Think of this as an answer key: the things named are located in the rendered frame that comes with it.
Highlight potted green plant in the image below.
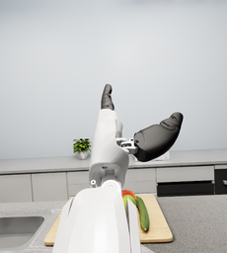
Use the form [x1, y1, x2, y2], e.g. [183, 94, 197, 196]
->
[72, 137, 93, 161]

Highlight red tomato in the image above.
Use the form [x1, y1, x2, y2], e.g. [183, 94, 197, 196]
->
[121, 189, 137, 201]

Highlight green apple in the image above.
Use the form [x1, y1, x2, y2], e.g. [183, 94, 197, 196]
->
[122, 195, 137, 211]

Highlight grey kitchen cabinets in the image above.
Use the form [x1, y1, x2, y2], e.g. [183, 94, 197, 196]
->
[0, 164, 227, 204]

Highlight green cucumber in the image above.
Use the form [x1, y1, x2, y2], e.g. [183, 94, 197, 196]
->
[134, 195, 151, 232]

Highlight wooden cutting board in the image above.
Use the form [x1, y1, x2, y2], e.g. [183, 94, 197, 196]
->
[43, 194, 174, 247]

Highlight steel kitchen sink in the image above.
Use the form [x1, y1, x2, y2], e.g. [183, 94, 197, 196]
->
[0, 214, 46, 250]

